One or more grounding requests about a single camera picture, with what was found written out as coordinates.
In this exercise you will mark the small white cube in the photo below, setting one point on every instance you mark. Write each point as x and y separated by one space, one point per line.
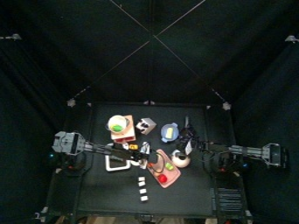
141 178
141 184
142 191
144 198

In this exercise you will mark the green toy vegetable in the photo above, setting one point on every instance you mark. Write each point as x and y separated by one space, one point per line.
116 127

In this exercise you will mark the red toy tomato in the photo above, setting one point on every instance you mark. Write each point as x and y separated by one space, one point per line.
161 178

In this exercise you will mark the white round plate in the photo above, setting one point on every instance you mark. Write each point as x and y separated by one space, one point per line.
134 162

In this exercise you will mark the grey cube with holes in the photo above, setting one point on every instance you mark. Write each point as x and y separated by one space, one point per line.
145 126

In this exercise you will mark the yellow toy food piece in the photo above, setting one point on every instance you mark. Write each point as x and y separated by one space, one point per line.
169 133

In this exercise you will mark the pink cutting board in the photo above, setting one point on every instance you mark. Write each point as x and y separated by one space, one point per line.
170 175

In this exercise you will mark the white rectangular tray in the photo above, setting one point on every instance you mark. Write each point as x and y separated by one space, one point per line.
116 166

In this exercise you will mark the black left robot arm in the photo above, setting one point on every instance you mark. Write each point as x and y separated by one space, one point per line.
89 147

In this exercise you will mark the small yellow toy item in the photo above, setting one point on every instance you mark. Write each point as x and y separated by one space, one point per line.
133 146

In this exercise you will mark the white toy pot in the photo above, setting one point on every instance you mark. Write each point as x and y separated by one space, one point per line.
116 122

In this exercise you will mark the white toy kettle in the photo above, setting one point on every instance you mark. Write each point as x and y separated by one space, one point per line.
181 161

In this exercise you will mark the black toy frying pan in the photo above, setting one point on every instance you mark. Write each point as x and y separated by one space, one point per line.
186 120

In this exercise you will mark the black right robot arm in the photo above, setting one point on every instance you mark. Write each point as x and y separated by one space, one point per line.
248 151

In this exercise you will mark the wooden toy box red drawer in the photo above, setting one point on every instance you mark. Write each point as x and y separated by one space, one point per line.
128 135

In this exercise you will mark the small orange toy food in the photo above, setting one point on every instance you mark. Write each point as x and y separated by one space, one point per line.
156 173
150 165

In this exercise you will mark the white text label sticker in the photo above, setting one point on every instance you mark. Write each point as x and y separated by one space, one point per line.
229 201

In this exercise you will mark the metal frame corner bracket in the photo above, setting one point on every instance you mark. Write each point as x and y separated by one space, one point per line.
148 102
14 37
291 38
225 106
70 102

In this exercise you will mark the blue toy bowl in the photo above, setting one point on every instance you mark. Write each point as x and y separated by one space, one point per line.
164 134

